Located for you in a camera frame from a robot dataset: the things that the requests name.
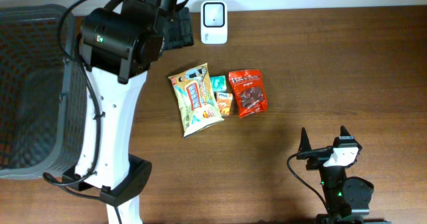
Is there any orange tissue pack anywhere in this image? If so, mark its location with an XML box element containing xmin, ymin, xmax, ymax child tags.
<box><xmin>216</xmin><ymin>92</ymin><xmax>234</xmax><ymax>116</ymax></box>

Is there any red snack bag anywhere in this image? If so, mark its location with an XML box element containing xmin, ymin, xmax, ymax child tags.
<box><xmin>228</xmin><ymin>69</ymin><xmax>268</xmax><ymax>118</ymax></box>

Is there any grey plastic mesh basket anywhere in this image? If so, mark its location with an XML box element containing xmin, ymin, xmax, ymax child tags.
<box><xmin>1</xmin><ymin>4</ymin><xmax>87</xmax><ymax>180</ymax></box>

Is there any yellow snack bag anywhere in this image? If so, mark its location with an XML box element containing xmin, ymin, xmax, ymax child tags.
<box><xmin>168</xmin><ymin>63</ymin><xmax>224</xmax><ymax>138</ymax></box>

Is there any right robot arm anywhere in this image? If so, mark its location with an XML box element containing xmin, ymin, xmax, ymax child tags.
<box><xmin>294</xmin><ymin>126</ymin><xmax>385</xmax><ymax>223</ymax></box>

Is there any teal tissue pack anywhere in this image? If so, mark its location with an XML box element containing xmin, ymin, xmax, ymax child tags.
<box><xmin>210</xmin><ymin>75</ymin><xmax>227</xmax><ymax>93</ymax></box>

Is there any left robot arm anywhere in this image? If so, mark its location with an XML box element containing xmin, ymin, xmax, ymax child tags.
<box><xmin>60</xmin><ymin>0</ymin><xmax>186</xmax><ymax>223</ymax></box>

